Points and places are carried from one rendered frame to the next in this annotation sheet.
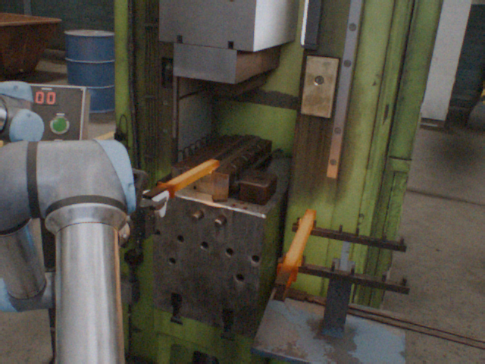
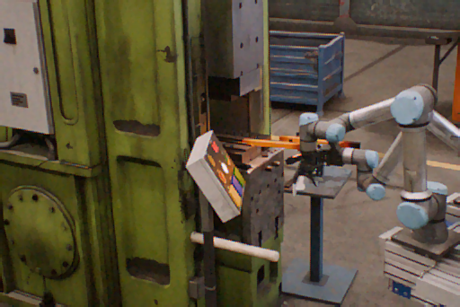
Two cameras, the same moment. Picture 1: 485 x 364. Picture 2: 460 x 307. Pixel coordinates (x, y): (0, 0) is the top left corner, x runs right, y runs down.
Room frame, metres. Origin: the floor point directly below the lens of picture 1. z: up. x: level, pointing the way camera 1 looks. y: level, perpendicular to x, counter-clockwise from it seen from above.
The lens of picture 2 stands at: (1.00, 3.32, 2.15)
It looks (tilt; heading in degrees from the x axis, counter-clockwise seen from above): 20 degrees down; 280
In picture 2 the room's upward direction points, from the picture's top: 2 degrees counter-clockwise
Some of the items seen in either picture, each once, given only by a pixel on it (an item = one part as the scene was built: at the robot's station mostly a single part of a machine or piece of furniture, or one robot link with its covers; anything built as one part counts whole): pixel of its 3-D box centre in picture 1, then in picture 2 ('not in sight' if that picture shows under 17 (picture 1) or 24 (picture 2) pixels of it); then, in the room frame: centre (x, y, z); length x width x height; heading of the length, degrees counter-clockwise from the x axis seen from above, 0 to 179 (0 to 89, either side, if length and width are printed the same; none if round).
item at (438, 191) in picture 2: not in sight; (430, 198); (0.65, 0.67, 0.98); 0.13 x 0.12 x 0.14; 61
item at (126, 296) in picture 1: (126, 289); (198, 285); (1.68, 0.42, 0.36); 0.09 x 0.07 x 0.12; 69
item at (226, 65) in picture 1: (231, 55); (212, 77); (1.64, 0.05, 1.32); 0.42 x 0.20 x 0.10; 159
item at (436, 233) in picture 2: not in sight; (429, 224); (0.65, 0.67, 0.87); 0.15 x 0.15 x 0.10
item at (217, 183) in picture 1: (225, 160); (215, 146); (1.64, 0.05, 0.96); 0.42 x 0.20 x 0.09; 159
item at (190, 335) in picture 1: (229, 331); (224, 266); (1.64, -0.01, 0.23); 0.55 x 0.37 x 0.47; 159
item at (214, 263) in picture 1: (236, 230); (220, 189); (1.64, -0.01, 0.69); 0.56 x 0.38 x 0.45; 159
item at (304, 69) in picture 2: not in sight; (281, 68); (1.69, -4.11, 0.36); 1.20 x 0.80 x 0.72; 163
